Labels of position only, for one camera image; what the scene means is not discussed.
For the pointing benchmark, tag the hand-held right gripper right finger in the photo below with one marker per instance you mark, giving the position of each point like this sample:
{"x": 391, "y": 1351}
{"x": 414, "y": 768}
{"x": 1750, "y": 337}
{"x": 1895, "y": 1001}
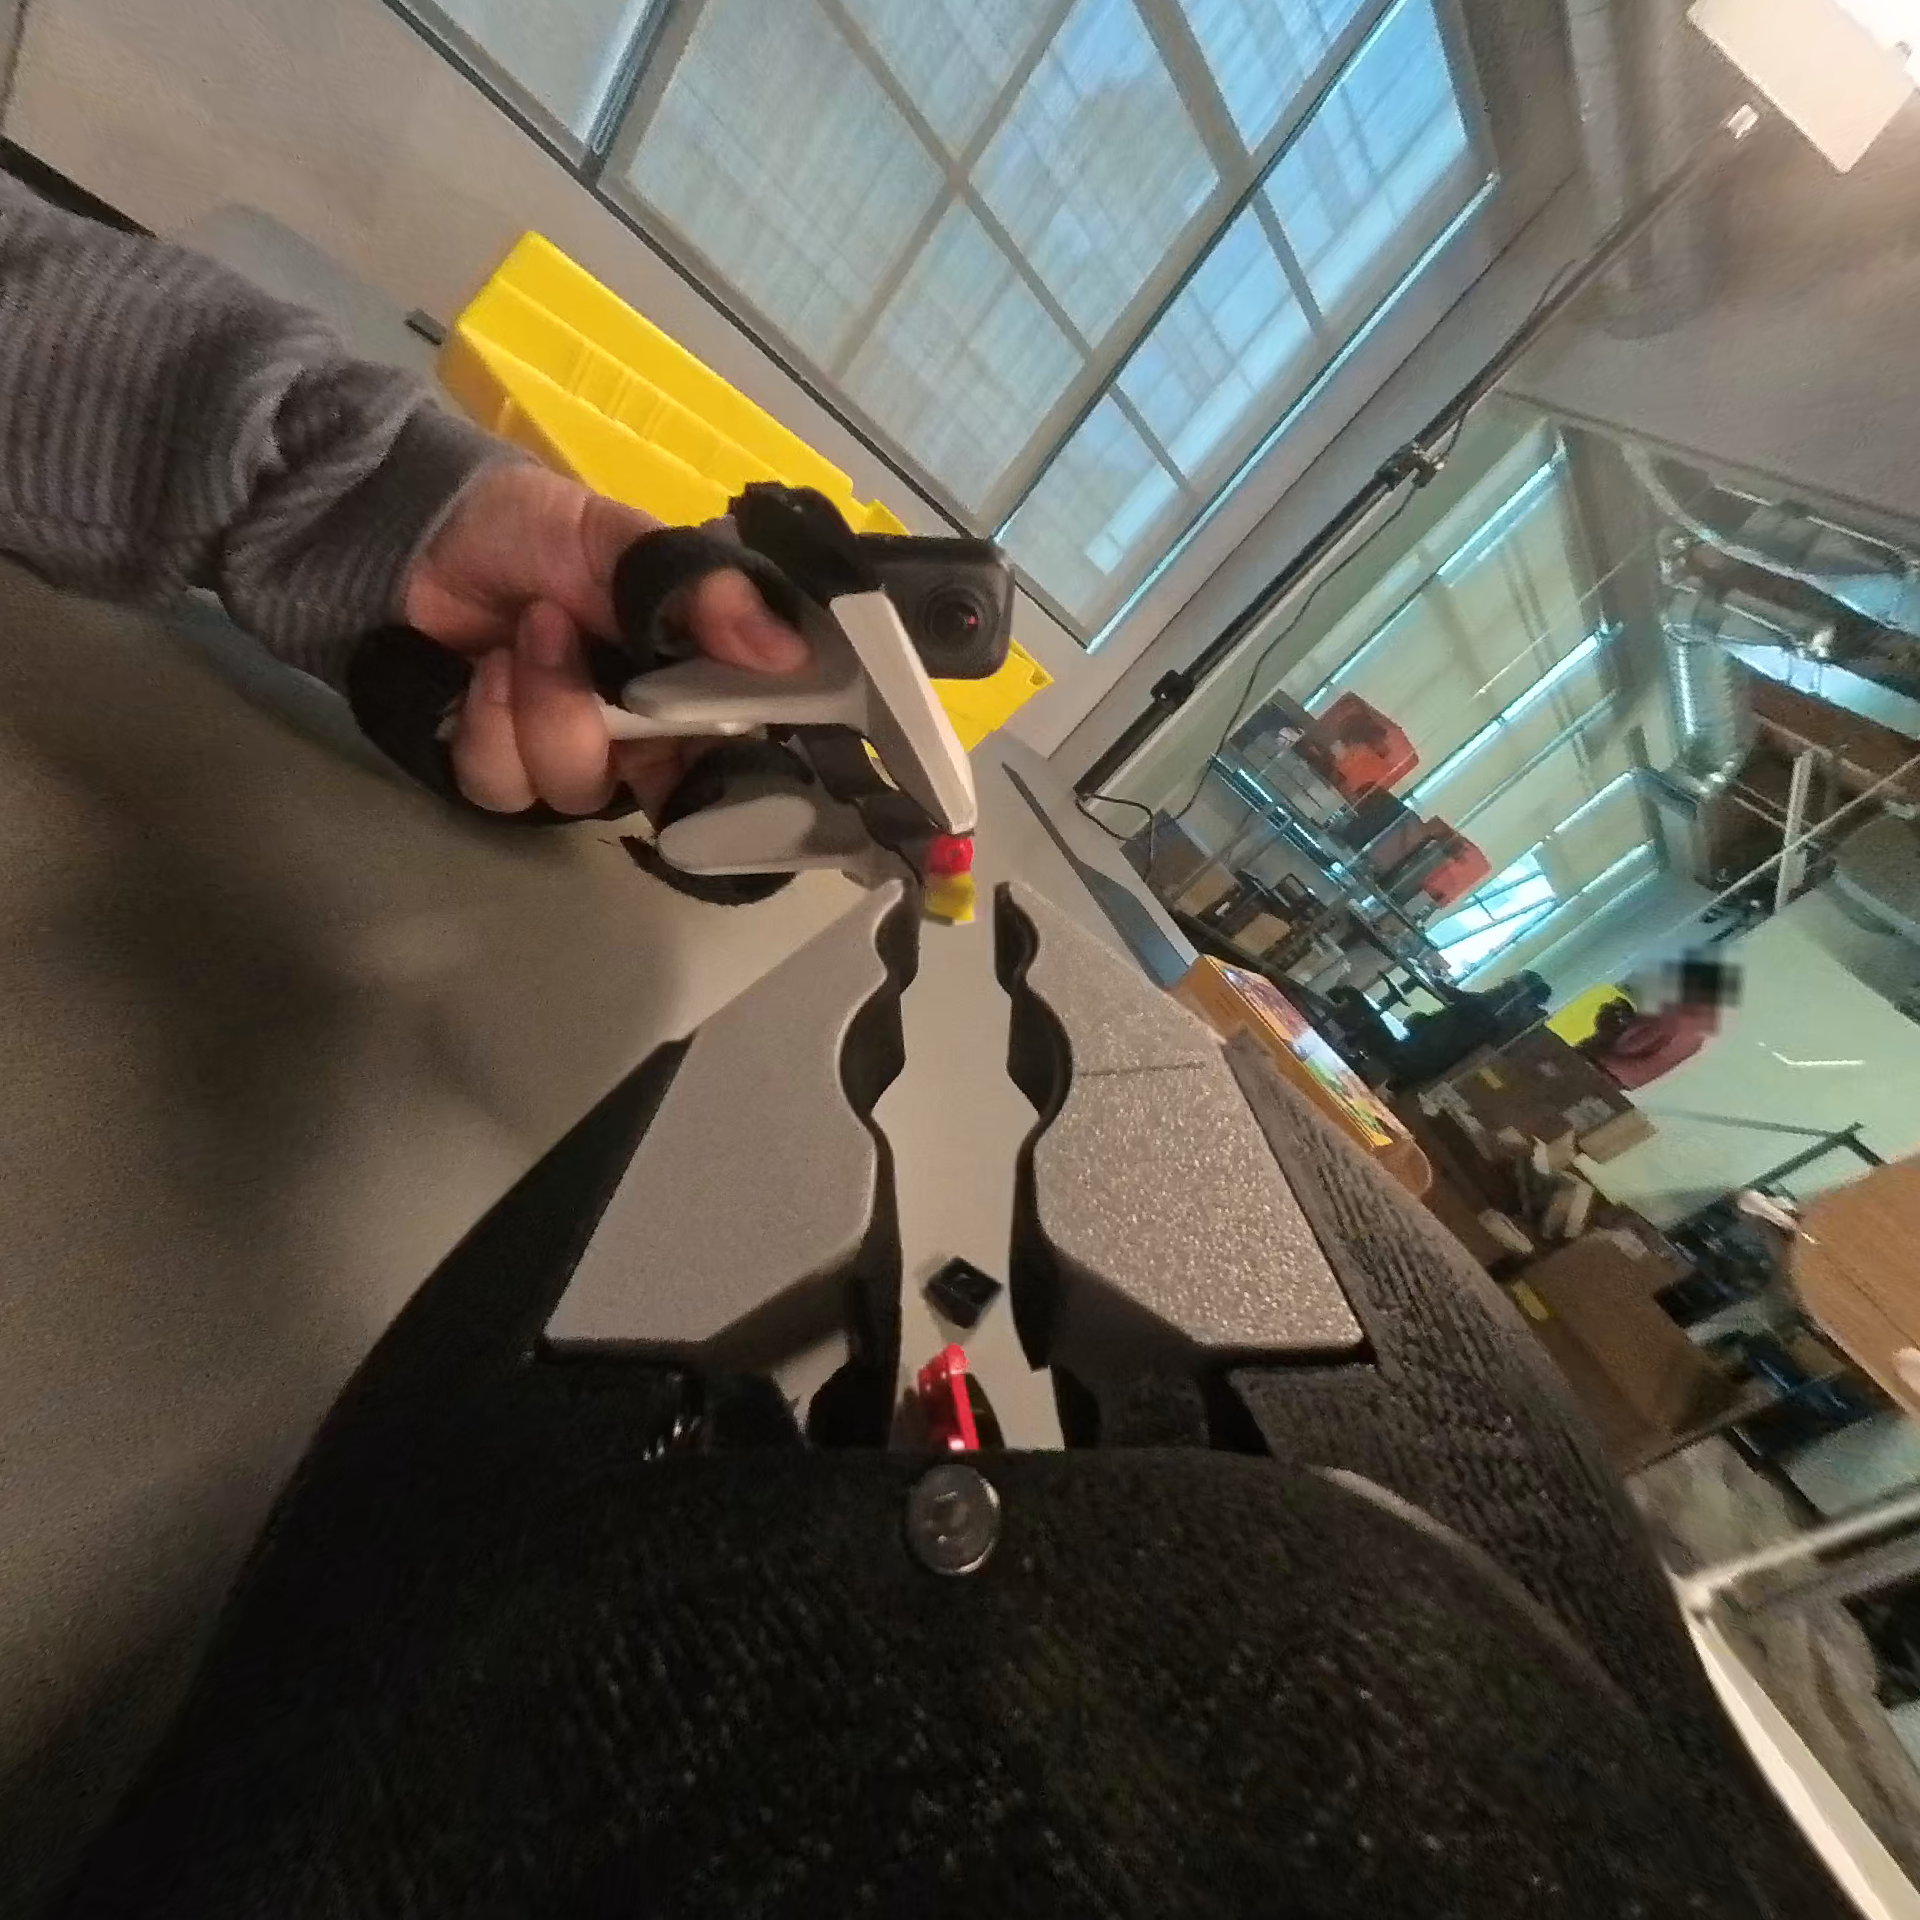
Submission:
{"x": 1184, "y": 1201}

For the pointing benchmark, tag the yellow plastic bin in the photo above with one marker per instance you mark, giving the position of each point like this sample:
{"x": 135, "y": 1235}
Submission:
{"x": 599, "y": 375}

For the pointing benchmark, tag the metal storage shelf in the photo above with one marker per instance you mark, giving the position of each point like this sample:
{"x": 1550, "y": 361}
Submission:
{"x": 1349, "y": 839}

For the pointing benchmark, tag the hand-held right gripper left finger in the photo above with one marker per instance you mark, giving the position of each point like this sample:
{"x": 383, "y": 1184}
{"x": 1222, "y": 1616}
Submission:
{"x": 721, "y": 1201}

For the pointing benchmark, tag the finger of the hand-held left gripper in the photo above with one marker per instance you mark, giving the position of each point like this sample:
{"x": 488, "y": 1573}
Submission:
{"x": 916, "y": 721}
{"x": 751, "y": 833}

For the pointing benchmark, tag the wooden book stand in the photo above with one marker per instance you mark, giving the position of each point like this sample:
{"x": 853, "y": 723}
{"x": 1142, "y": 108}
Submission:
{"x": 1862, "y": 1276}

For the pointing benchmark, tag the black light stand pole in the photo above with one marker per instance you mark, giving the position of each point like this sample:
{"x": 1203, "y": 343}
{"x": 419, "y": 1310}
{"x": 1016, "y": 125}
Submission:
{"x": 1349, "y": 510}

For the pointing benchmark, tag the black square toy tile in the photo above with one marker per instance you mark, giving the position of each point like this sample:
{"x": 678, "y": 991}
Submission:
{"x": 961, "y": 1289}

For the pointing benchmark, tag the colourful toy set box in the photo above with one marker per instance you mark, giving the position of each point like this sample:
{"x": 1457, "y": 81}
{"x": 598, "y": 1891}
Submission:
{"x": 1291, "y": 1049}

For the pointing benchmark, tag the person's left hand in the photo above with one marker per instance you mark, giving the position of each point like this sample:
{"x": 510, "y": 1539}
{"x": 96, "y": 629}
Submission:
{"x": 525, "y": 599}

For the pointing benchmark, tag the red toy brick piece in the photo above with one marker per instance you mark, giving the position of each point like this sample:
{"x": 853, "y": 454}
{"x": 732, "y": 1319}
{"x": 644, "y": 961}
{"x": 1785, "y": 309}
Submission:
{"x": 942, "y": 1395}

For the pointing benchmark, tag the person's left forearm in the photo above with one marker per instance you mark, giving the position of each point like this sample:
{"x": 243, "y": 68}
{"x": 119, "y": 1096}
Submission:
{"x": 182, "y": 421}

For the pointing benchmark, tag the red and yellow toy brick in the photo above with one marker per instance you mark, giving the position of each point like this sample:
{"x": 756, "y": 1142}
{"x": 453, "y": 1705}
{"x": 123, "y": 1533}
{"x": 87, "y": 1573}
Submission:
{"x": 950, "y": 879}

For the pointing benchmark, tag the white light panel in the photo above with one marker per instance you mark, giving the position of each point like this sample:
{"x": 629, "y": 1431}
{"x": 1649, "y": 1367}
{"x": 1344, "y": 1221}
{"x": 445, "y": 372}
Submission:
{"x": 1799, "y": 61}

